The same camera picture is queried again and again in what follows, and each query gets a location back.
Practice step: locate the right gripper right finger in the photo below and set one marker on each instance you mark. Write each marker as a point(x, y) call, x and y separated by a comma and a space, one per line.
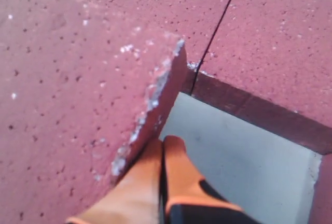
point(190, 198)

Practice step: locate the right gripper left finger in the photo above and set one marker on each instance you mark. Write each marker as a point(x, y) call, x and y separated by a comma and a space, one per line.
point(135, 199)

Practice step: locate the red brick once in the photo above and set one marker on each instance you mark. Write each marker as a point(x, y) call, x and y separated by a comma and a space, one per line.
point(59, 155)

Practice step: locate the red brick back right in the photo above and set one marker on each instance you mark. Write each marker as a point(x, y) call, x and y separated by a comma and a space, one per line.
point(321, 205)

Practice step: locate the red brick second row right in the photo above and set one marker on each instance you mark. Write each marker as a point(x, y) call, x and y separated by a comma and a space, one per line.
point(270, 65)

